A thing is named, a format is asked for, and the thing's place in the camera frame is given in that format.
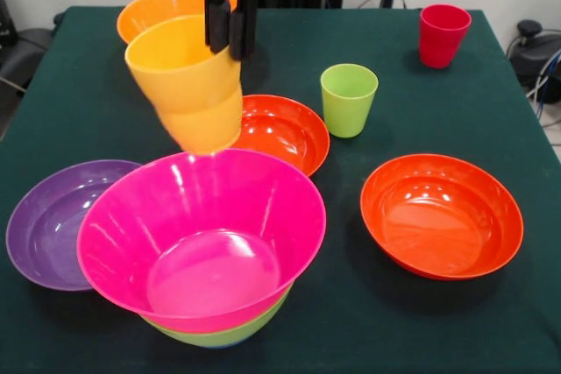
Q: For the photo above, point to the pink plastic bowl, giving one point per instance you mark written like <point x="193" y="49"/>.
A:
<point x="197" y="216"/>

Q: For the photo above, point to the orange plastic bowl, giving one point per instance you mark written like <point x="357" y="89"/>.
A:
<point x="158" y="6"/>

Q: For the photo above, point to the green plastic cup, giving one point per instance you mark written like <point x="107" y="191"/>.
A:
<point x="348" y="102"/>

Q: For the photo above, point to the green plastic bowl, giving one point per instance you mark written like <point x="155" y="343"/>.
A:
<point x="245" y="332"/>

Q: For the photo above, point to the yellow plastic cup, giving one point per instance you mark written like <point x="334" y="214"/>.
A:
<point x="193" y="93"/>

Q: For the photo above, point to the dark green tablecloth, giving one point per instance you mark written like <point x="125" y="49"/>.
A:
<point x="394" y="326"/>

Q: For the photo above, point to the purple plastic bowl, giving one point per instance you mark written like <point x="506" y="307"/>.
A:
<point x="44" y="225"/>

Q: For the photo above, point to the red plastic cup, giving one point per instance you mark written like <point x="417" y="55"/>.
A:
<point x="440" y="41"/>

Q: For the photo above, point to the red plastic bowl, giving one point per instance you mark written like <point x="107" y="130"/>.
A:
<point x="285" y="133"/>
<point x="442" y="216"/>

